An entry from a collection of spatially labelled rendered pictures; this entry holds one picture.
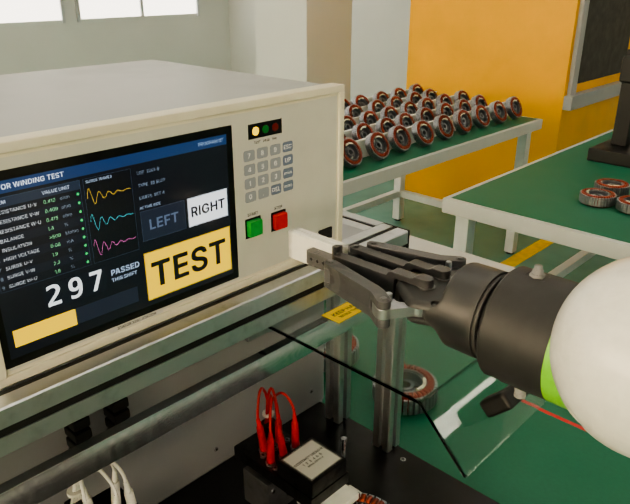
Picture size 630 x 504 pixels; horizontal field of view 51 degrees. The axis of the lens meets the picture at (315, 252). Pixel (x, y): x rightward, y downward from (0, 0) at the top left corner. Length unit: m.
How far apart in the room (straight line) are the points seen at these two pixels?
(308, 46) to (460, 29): 0.98
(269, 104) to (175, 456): 0.51
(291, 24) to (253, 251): 3.91
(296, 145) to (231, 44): 8.06
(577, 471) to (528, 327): 0.63
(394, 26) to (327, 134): 6.22
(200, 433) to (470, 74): 3.63
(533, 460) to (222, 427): 0.48
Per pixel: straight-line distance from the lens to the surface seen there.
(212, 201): 0.68
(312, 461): 0.87
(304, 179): 0.77
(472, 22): 4.33
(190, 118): 0.64
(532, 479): 1.08
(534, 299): 0.50
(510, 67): 4.21
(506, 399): 0.68
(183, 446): 0.96
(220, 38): 8.71
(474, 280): 0.53
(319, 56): 4.60
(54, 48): 7.55
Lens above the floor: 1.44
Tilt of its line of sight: 23 degrees down
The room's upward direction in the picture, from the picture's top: straight up
